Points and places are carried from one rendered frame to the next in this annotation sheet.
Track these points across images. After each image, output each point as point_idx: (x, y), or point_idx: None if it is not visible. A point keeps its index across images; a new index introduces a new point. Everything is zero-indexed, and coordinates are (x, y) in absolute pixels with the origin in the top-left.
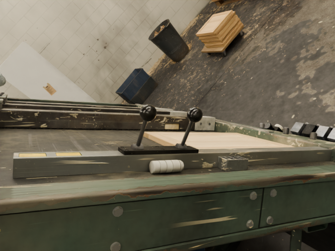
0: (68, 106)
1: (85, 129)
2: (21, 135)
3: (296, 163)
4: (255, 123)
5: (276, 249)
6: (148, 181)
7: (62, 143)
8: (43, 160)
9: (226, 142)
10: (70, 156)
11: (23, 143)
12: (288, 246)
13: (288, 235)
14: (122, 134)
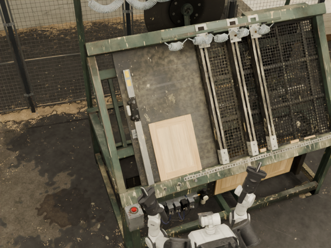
0: (242, 75)
1: (202, 86)
2: (180, 61)
3: (142, 164)
4: (314, 246)
5: (195, 203)
6: (101, 99)
7: (166, 78)
8: (124, 77)
9: (172, 149)
10: (126, 83)
11: (163, 65)
12: (193, 208)
13: (198, 212)
14: (193, 104)
